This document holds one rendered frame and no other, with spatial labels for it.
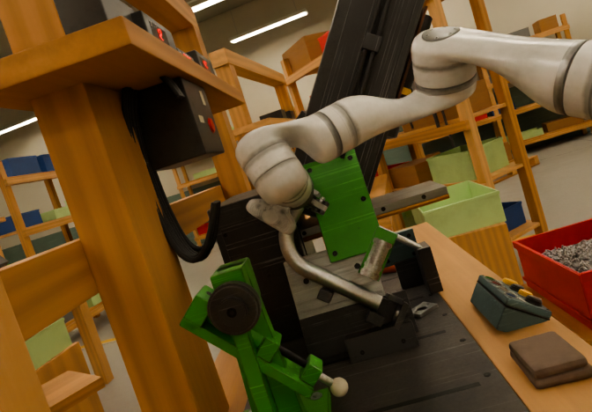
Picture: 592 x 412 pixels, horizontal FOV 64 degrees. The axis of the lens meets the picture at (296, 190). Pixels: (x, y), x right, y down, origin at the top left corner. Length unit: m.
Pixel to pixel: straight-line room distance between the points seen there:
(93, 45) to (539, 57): 0.56
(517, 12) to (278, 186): 9.87
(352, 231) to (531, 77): 0.46
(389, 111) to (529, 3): 9.79
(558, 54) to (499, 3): 9.69
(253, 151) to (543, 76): 0.37
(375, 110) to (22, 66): 0.48
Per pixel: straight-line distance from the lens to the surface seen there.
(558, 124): 9.85
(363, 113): 0.66
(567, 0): 10.62
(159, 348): 0.81
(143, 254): 0.78
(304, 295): 0.98
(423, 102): 0.74
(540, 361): 0.76
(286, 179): 0.60
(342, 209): 0.96
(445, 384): 0.80
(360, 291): 0.92
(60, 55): 0.71
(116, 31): 0.69
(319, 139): 0.63
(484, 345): 0.89
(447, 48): 0.72
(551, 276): 1.18
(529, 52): 0.67
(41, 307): 0.70
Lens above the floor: 1.30
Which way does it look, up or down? 4 degrees down
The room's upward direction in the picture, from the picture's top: 18 degrees counter-clockwise
